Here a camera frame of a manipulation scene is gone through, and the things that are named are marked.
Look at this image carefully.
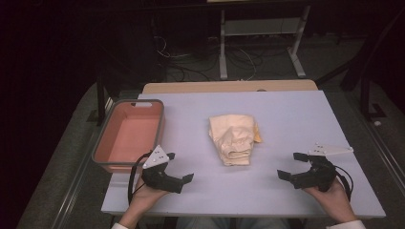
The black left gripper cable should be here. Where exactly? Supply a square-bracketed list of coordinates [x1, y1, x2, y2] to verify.
[127, 151, 155, 205]

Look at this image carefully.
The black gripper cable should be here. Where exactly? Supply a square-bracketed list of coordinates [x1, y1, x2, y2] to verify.
[333, 165, 354, 202]
[127, 151, 155, 205]

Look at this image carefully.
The pink basin with grey rim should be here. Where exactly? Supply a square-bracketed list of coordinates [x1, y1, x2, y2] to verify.
[91, 98, 166, 175]

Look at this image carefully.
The white metal stand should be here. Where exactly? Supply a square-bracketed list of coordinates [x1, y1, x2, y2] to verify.
[218, 4, 311, 81]

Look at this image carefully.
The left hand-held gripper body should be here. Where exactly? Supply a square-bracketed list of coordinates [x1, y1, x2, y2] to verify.
[140, 144, 185, 195]

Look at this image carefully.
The black metal stand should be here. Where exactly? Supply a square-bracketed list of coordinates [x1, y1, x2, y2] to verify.
[95, 47, 132, 127]
[314, 8, 405, 122]

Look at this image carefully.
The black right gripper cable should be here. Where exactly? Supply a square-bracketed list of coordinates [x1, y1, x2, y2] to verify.
[333, 165, 354, 202]

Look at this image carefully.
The tangle of floor cables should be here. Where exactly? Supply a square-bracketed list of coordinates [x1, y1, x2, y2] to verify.
[152, 33, 260, 82]

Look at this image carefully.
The person's left hand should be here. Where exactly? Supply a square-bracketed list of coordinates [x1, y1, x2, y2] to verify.
[129, 176, 170, 214]

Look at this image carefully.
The person's right hand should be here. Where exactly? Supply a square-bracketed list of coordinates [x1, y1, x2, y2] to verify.
[302, 177, 355, 224]

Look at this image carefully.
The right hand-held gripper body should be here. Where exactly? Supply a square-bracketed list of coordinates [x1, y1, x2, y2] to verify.
[290, 143, 354, 193]

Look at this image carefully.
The beige garment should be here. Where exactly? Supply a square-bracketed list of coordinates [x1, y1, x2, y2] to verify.
[208, 114, 263, 167]

